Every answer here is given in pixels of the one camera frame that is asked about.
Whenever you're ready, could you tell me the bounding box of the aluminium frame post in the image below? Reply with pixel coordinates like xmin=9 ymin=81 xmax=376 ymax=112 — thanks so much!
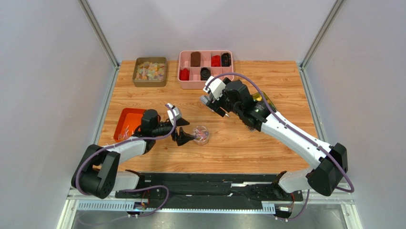
xmin=78 ymin=0 xmax=120 ymax=69
xmin=300 ymin=0 xmax=346 ymax=69

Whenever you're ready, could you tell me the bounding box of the black candy lower compartment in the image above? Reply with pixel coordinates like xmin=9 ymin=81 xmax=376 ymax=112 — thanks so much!
xmin=200 ymin=67 xmax=211 ymax=81

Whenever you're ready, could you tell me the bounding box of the silver metal scoop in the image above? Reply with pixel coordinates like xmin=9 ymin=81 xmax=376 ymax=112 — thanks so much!
xmin=200 ymin=95 xmax=215 ymax=113

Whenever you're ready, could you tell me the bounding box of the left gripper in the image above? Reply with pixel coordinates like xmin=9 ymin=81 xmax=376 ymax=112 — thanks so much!
xmin=152 ymin=118 xmax=195 ymax=146

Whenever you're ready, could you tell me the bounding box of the bronze tin of gummy candies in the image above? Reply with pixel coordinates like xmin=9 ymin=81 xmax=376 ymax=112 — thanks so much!
xmin=132 ymin=57 xmax=168 ymax=87

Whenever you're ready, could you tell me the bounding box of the orange tray of lollipops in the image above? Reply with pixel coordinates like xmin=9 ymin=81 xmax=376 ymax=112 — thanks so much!
xmin=113 ymin=108 xmax=145 ymax=143

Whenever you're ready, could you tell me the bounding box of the pink divided organizer box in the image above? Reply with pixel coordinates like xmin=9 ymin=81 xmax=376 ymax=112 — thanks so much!
xmin=177 ymin=50 xmax=234 ymax=89

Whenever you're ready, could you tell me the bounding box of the black candy upper compartment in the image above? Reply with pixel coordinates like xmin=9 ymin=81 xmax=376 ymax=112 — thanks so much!
xmin=221 ymin=52 xmax=232 ymax=67

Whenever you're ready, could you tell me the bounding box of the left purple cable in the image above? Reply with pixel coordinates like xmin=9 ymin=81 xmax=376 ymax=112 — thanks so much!
xmin=73 ymin=104 xmax=177 ymax=218

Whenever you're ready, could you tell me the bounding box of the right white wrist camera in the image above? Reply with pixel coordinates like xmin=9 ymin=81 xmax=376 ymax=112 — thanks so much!
xmin=203 ymin=76 xmax=226 ymax=100

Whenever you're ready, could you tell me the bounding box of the green tin of star candies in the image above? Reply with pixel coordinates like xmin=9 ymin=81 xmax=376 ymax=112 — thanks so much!
xmin=245 ymin=91 xmax=277 ymax=133

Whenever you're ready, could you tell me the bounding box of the black candy compartment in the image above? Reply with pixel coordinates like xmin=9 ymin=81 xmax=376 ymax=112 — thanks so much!
xmin=221 ymin=52 xmax=232 ymax=67
xmin=200 ymin=67 xmax=211 ymax=81

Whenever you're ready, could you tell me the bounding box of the red candy lower compartment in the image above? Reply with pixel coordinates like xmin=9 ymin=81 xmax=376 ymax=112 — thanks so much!
xmin=179 ymin=68 xmax=190 ymax=81

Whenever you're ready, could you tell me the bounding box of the left aluminium frame post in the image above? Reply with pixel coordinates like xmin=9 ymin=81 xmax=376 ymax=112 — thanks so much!
xmin=78 ymin=0 xmax=120 ymax=69

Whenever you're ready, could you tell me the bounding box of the right aluminium frame post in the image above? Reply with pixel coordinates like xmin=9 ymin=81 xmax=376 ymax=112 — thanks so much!
xmin=300 ymin=0 xmax=346 ymax=69

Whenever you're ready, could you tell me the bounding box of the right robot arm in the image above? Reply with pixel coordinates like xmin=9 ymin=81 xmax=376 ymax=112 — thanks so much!
xmin=201 ymin=78 xmax=348 ymax=196

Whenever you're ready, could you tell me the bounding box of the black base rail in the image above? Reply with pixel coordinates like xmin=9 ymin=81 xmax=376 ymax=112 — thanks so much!
xmin=115 ymin=173 xmax=304 ymax=210

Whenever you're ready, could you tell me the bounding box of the clear glass jar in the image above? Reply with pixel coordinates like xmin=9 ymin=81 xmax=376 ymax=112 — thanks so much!
xmin=193 ymin=125 xmax=210 ymax=146

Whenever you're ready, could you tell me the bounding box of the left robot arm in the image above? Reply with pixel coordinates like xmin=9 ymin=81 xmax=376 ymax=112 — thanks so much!
xmin=71 ymin=106 xmax=195 ymax=199

